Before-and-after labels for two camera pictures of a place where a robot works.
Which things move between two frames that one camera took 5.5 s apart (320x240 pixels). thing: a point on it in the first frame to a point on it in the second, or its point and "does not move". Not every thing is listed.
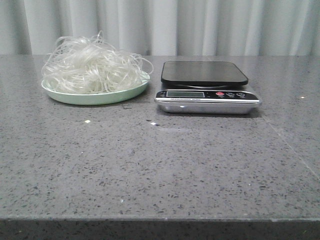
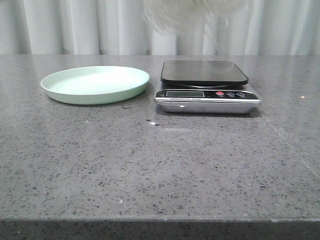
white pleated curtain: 165,27 does not move
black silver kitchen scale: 211,87 does not move
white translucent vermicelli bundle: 89,65 to 212,16
